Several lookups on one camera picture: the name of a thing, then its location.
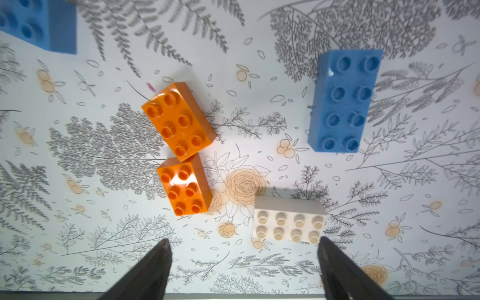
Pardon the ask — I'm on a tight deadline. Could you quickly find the blue lego brick right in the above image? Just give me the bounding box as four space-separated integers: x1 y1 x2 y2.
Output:
307 49 383 153

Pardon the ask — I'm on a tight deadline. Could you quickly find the blue lego brick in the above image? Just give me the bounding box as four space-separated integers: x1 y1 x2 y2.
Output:
1 0 77 55
307 49 383 153

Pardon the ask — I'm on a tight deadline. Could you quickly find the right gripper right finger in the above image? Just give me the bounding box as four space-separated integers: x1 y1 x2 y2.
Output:
317 236 393 300

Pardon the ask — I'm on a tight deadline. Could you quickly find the orange lego brick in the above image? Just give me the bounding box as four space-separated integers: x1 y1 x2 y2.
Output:
142 82 217 161
157 154 213 216

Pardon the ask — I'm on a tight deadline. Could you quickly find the white lego brick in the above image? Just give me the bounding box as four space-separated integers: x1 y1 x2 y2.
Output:
252 196 328 245

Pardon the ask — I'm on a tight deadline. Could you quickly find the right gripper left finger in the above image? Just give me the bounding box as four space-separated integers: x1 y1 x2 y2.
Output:
100 239 173 300

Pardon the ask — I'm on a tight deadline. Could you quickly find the blue lego brick left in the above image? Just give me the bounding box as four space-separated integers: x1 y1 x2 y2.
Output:
1 0 77 55

